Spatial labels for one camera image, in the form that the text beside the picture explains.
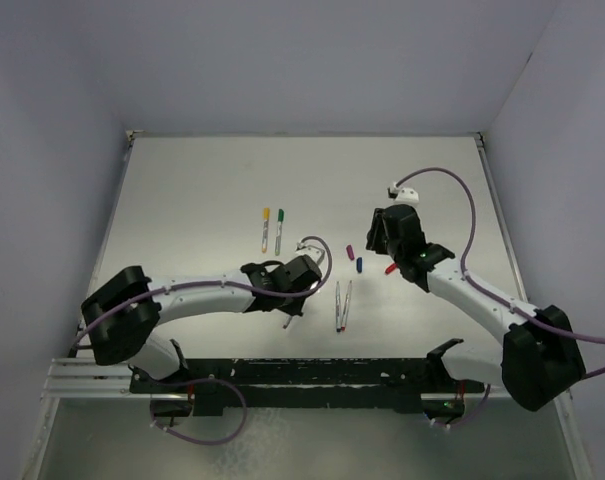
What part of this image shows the aluminium frame rail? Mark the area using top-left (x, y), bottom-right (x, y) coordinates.
top-left (46, 137), bottom-right (507, 416)

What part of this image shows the red pen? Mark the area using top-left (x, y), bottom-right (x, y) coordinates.
top-left (340, 280), bottom-right (353, 332)

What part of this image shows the green pen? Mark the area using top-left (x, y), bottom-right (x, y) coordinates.
top-left (274, 214), bottom-right (284, 256)

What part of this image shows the purple pen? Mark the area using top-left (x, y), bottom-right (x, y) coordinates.
top-left (283, 315), bottom-right (294, 330)

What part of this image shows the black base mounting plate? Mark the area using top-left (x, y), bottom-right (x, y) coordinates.
top-left (130, 339), bottom-right (485, 416)

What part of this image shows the yellow pen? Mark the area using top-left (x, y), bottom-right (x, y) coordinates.
top-left (261, 216), bottom-right (270, 254)

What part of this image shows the blue pen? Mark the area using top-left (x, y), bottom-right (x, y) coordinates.
top-left (335, 281), bottom-right (342, 333)

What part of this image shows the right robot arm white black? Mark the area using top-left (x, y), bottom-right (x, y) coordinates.
top-left (366, 204), bottom-right (586, 412)

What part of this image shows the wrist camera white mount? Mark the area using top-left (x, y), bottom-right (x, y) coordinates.
top-left (387, 183), bottom-right (420, 207)
top-left (295, 241), bottom-right (326, 266)

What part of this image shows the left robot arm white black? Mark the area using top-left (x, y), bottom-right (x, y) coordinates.
top-left (81, 253), bottom-right (322, 392)

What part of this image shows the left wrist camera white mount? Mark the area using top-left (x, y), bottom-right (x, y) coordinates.
top-left (295, 241), bottom-right (326, 266)

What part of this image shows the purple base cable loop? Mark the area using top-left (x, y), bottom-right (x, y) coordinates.
top-left (149, 377), bottom-right (249, 445)

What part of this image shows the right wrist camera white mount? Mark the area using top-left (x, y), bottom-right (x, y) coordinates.
top-left (387, 183), bottom-right (420, 207)

